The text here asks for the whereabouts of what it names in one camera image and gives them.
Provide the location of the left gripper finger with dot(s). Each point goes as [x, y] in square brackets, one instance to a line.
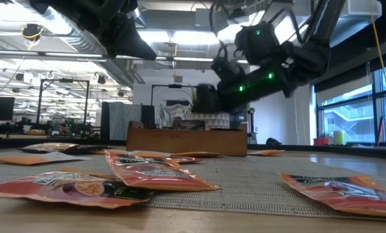
[128, 42]

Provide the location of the grey woven placemat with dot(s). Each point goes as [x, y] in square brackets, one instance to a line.
[251, 181]

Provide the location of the black stand with bar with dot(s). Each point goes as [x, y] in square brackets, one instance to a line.
[175, 86]

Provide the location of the grey office partition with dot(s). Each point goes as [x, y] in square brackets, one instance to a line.
[121, 119]

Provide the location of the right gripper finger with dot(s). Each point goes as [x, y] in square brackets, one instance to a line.
[207, 98]

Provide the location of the peach passion fruit tea bag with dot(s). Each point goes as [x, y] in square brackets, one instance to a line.
[341, 194]
[50, 191]
[265, 152]
[186, 160]
[154, 178]

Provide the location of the red container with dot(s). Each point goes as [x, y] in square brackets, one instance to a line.
[320, 141]

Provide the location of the black equipment cart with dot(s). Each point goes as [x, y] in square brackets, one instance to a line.
[239, 121]

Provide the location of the black ceiling sensor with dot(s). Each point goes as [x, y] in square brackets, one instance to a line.
[32, 31]

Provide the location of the background robot workstation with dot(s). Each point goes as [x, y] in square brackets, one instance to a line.
[73, 127]

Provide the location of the black computer monitor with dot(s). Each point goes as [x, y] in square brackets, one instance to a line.
[0, 108]

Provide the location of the yellow-green cylinder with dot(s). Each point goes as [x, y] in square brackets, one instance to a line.
[339, 137]

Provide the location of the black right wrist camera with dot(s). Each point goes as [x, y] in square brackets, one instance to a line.
[228, 71]

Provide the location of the succulent in patterned pot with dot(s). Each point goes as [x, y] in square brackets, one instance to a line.
[218, 121]

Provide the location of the black metal frame stand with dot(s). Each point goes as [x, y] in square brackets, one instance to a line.
[63, 80]

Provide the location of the small black dome object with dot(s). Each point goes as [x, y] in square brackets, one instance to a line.
[273, 141]

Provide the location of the wooden tea box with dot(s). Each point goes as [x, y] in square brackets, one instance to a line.
[186, 144]

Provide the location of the white draped background object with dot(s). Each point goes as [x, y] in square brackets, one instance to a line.
[170, 113]

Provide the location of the white orange Tazo tea bag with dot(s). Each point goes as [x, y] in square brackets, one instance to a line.
[24, 160]
[115, 152]
[154, 154]

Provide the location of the black aluminium table frame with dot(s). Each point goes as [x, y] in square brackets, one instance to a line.
[341, 150]

